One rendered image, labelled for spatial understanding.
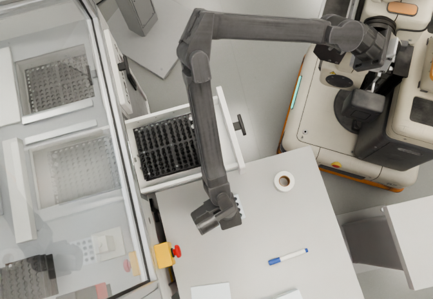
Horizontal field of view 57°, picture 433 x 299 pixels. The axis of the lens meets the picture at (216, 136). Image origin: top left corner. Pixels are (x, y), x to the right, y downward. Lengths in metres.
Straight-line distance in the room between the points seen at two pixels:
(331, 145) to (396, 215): 0.60
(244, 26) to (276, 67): 1.48
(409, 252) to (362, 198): 0.81
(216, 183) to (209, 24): 0.40
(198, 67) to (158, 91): 1.49
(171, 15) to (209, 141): 1.62
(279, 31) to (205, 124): 0.28
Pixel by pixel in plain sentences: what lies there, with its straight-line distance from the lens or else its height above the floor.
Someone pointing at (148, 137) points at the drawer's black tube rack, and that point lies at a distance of 1.33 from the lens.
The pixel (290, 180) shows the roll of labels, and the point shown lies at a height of 0.80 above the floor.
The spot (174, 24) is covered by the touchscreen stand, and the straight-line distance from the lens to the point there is 2.49.
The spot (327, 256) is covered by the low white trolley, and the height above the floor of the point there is 0.76.
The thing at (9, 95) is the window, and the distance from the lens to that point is 0.64.
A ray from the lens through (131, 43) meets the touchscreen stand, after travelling 2.48.
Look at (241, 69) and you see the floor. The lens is 2.37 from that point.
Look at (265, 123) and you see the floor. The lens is 2.27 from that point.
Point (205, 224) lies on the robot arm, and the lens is 1.11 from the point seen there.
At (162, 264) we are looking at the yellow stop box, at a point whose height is 0.91.
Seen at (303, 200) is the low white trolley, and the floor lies 0.76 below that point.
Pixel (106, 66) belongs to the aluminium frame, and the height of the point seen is 0.99.
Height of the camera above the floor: 2.16
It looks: 75 degrees down
